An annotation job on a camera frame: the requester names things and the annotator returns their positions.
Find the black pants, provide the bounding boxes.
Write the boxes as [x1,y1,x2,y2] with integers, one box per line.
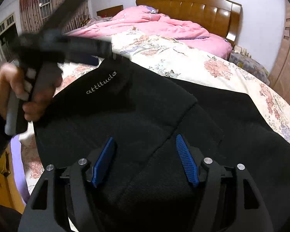
[32,58,290,232]

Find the light wooden wardrobe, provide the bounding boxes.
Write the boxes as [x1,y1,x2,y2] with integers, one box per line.
[268,0,290,107]

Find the purple pillow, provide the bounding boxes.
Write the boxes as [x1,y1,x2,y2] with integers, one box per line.
[138,5,159,14]

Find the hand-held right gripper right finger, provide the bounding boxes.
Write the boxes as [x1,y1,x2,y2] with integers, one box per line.
[175,134,273,232]

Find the barred window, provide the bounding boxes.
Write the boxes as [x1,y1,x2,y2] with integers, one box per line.
[38,0,54,22]

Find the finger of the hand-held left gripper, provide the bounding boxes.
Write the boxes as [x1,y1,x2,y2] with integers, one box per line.
[42,0,91,33]
[60,34,114,66]

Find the white framed balcony door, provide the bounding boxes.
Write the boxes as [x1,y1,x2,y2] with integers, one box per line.
[0,14,21,63]

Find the purple plastic object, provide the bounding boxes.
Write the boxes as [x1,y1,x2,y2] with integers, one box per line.
[10,135,31,206]

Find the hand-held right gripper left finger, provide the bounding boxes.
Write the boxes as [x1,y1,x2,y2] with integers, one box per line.
[18,136,118,232]

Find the wooden bedside cabinet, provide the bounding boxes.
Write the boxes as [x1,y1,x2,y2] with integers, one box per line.
[97,5,124,18]

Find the person's left hand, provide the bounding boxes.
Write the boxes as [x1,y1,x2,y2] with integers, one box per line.
[0,61,63,122]

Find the yellow wooden cabinet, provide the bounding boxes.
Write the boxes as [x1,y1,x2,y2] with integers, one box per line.
[0,147,26,214]

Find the floral bed sheet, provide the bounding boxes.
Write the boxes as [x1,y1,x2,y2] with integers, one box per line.
[19,26,290,196]

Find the pink quilt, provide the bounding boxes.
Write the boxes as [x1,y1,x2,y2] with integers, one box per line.
[69,5,232,60]

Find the wooden bed headboard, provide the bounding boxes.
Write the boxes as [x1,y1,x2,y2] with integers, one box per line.
[135,0,242,47]

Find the nightstand with floral cloth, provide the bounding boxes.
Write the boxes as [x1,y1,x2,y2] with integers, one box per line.
[228,52,271,85]

